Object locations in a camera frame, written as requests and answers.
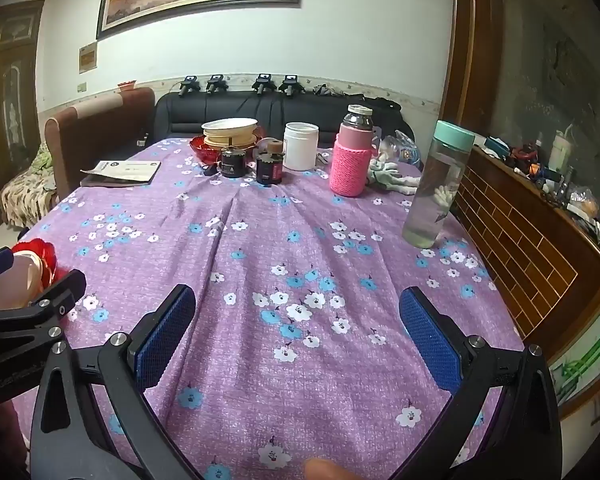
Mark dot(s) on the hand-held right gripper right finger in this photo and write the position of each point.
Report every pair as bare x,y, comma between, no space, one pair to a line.
430,340

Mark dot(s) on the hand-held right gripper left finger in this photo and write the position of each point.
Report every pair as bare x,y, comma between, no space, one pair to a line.
165,335

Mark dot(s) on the white disposable bowl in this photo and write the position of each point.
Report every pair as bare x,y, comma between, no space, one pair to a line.
5,285

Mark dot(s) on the red glass plate gold rim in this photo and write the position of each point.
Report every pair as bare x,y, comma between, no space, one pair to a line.
32,250
202,150

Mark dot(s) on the person's right hand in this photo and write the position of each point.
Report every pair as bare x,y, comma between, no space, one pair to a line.
327,471

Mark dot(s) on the patterned beige blanket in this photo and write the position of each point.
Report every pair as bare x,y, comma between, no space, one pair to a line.
25,200

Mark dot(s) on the green cloth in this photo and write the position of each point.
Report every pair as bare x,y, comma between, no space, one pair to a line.
42,156

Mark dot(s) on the wooden sideboard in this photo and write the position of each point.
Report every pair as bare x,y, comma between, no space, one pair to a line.
510,240

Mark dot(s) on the white and black booklet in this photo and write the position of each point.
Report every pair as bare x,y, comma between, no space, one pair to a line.
125,172

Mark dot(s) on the clear bottle with mint lid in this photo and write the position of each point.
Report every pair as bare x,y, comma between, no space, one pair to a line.
435,195

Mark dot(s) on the purple floral tablecloth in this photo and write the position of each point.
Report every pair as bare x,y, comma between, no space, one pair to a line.
280,235

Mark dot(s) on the green printed white board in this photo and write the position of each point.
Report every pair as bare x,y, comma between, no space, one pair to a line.
590,355

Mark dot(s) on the brown armchair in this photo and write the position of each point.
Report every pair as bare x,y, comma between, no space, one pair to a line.
95,130

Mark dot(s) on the white work gloves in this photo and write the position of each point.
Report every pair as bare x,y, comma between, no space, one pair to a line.
390,172

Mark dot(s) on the small black gadget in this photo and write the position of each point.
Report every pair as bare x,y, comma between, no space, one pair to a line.
211,169

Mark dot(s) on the dark wooden cabinet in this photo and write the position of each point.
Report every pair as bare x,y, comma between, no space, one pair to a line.
5,85

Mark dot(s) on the cartoon printed plastic bag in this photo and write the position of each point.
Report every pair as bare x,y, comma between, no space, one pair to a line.
405,150

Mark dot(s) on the glass bottle with pink sleeve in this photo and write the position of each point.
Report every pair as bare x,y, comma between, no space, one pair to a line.
351,165

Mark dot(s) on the assorted clutter pile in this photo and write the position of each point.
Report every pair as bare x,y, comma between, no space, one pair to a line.
580,205

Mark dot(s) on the red toy car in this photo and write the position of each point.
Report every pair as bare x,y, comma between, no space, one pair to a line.
524,153

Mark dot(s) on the small red item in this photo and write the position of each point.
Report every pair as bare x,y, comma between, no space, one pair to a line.
127,84

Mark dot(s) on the black leather sofa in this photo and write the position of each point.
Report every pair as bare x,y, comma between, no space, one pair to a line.
190,115

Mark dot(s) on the cream shallow plastic bowl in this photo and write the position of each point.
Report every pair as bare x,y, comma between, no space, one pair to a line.
230,125

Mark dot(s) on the white thermos cup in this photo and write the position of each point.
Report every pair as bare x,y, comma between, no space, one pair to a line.
560,152

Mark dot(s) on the white plastic jar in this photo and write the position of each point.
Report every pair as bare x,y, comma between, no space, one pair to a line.
301,150

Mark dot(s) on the spare black gripper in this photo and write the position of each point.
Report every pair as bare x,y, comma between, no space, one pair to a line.
262,83
290,85
215,84
188,86

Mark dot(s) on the dark clothes pile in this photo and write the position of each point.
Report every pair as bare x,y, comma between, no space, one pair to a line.
330,90

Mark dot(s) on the wall socket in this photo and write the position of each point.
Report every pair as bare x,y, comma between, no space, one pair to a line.
81,87

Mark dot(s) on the small wall plaque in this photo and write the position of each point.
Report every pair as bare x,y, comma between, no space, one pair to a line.
87,57

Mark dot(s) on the wooden door frame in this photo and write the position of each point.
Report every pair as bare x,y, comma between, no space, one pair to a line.
472,35

